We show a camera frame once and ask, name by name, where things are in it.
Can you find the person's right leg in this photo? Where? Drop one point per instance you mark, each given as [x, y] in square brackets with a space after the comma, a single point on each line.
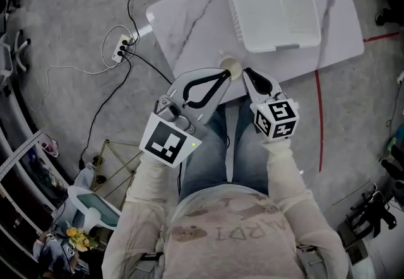
[249, 151]

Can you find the person's left leg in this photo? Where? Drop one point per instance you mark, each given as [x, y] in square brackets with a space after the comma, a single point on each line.
[205, 157]

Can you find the white office chair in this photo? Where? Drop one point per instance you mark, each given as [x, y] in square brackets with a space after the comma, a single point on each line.
[17, 50]

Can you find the pink bag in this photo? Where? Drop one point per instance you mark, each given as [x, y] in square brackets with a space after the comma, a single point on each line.
[50, 145]

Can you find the white stand with teal screen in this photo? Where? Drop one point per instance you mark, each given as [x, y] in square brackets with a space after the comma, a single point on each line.
[94, 208]

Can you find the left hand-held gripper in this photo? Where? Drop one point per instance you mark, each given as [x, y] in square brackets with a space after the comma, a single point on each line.
[167, 142]

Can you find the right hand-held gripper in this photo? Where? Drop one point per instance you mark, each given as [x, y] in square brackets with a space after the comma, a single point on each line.
[277, 118]

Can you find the person's leg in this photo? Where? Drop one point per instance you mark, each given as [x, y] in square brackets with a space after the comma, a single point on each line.
[205, 157]
[249, 151]

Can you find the white plastic basket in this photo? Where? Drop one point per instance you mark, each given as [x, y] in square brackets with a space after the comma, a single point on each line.
[271, 15]

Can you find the cream cup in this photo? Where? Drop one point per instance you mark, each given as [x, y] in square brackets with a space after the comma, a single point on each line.
[229, 64]

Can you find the white power strip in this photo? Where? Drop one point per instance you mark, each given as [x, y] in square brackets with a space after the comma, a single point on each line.
[121, 47]

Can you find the yellow flower bunch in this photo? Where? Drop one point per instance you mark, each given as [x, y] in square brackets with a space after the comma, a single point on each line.
[79, 238]

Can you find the person's right forearm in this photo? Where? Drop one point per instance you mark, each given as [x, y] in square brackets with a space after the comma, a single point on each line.
[284, 167]

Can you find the person's left forearm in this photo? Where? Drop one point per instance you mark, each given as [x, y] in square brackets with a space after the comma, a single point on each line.
[154, 176]

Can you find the person's pale printed shirt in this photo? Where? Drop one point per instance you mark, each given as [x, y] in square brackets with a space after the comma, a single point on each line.
[233, 233]

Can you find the black folding stand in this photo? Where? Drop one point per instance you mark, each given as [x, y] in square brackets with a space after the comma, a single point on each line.
[369, 211]

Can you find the red floor tape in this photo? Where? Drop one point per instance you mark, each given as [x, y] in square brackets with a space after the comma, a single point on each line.
[320, 120]
[380, 37]

